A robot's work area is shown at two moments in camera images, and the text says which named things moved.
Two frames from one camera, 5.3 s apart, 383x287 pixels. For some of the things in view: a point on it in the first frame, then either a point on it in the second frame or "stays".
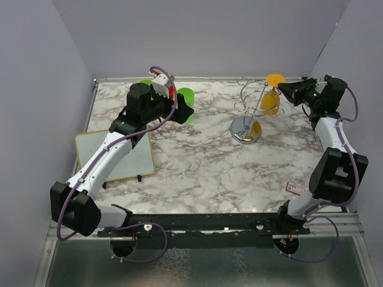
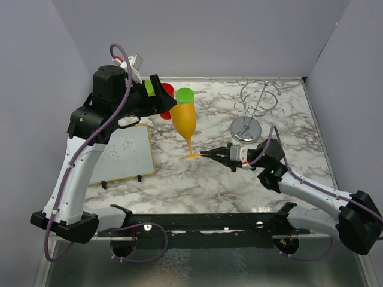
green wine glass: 188,94 stays
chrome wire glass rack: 247,129 stays
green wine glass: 148,82 stays
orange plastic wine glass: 270,102 → 185,116
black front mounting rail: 245,231 stays
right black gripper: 295,90 → 221,155
